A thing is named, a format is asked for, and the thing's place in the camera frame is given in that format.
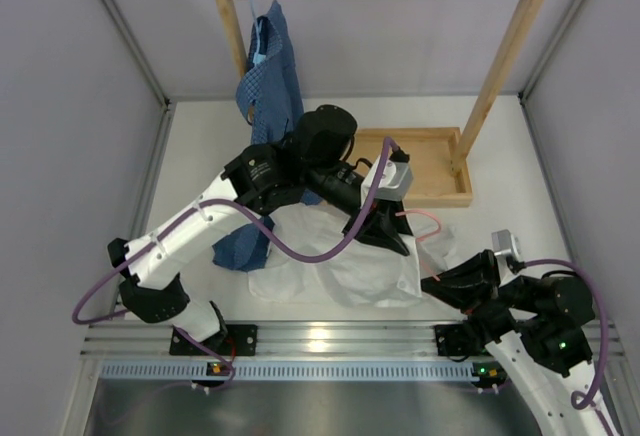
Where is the perforated cable tray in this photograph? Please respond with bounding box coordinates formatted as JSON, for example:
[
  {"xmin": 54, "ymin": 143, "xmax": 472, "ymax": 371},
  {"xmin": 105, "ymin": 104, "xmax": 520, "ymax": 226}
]
[{"xmin": 101, "ymin": 360, "xmax": 506, "ymax": 384}]

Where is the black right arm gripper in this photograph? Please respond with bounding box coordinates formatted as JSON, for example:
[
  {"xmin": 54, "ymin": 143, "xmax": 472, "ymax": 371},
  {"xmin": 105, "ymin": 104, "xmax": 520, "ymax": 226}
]
[{"xmin": 414, "ymin": 247, "xmax": 539, "ymax": 315}]

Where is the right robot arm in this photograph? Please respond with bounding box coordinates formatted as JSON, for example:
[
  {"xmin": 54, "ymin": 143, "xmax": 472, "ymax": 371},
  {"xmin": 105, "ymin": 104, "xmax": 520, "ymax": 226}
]
[{"xmin": 421, "ymin": 249, "xmax": 618, "ymax": 435}]

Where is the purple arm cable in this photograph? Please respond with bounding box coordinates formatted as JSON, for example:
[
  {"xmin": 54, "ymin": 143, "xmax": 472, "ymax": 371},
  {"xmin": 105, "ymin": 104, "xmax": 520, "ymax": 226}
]
[
  {"xmin": 72, "ymin": 136, "xmax": 401, "ymax": 326},
  {"xmin": 514, "ymin": 258, "xmax": 621, "ymax": 436}
]

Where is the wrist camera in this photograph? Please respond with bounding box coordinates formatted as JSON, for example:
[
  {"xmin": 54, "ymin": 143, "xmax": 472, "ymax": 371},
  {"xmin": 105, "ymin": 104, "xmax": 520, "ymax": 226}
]
[
  {"xmin": 360, "ymin": 149, "xmax": 413, "ymax": 202},
  {"xmin": 491, "ymin": 229, "xmax": 525, "ymax": 274}
]

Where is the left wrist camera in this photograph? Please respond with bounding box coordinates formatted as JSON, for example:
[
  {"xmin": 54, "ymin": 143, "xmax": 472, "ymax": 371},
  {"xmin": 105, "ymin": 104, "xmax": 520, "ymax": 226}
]
[{"xmin": 360, "ymin": 149, "xmax": 413, "ymax": 202}]

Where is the blue plaid shirt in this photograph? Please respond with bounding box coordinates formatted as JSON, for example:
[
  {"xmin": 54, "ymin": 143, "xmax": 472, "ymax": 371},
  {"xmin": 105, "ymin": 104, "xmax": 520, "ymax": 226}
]
[{"xmin": 213, "ymin": 1, "xmax": 304, "ymax": 272}]

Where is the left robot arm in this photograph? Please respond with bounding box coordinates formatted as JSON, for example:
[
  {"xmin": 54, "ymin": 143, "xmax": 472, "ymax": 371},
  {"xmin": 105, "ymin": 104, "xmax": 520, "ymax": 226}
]
[{"xmin": 107, "ymin": 105, "xmax": 412, "ymax": 355}]

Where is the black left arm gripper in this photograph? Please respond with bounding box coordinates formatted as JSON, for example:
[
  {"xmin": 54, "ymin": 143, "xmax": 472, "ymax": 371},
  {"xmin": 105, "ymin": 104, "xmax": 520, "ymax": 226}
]
[{"xmin": 304, "ymin": 159, "xmax": 416, "ymax": 255}]

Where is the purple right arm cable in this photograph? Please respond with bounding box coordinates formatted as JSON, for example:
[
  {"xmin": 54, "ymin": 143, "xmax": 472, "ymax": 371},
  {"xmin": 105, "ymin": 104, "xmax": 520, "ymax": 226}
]
[{"xmin": 514, "ymin": 258, "xmax": 621, "ymax": 436}]

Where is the pink wire hanger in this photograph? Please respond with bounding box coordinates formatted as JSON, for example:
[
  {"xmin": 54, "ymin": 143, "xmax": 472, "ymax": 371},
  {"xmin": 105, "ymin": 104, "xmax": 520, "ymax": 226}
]
[{"xmin": 394, "ymin": 209, "xmax": 444, "ymax": 285}]

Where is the blue hanger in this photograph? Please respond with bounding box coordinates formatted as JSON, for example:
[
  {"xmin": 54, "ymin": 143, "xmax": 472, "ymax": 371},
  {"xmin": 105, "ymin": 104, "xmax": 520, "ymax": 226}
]
[{"xmin": 249, "ymin": 0, "xmax": 267, "ymax": 67}]

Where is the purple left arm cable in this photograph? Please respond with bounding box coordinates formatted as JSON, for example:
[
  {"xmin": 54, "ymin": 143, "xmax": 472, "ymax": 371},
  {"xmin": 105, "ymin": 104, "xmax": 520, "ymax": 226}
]
[{"xmin": 72, "ymin": 136, "xmax": 401, "ymax": 326}]

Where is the wooden clothes rack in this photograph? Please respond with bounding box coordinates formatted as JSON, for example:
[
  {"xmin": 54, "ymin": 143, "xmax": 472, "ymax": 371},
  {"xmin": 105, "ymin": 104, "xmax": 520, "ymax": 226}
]
[{"xmin": 215, "ymin": 0, "xmax": 545, "ymax": 208}]

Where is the white shirt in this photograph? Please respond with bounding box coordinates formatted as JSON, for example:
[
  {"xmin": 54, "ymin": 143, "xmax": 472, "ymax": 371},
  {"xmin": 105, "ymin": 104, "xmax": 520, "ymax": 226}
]
[{"xmin": 248, "ymin": 204, "xmax": 458, "ymax": 308}]

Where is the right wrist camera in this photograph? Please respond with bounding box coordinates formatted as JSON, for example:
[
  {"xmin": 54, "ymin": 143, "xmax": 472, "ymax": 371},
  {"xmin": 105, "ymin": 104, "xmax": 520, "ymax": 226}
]
[{"xmin": 491, "ymin": 229, "xmax": 525, "ymax": 274}]

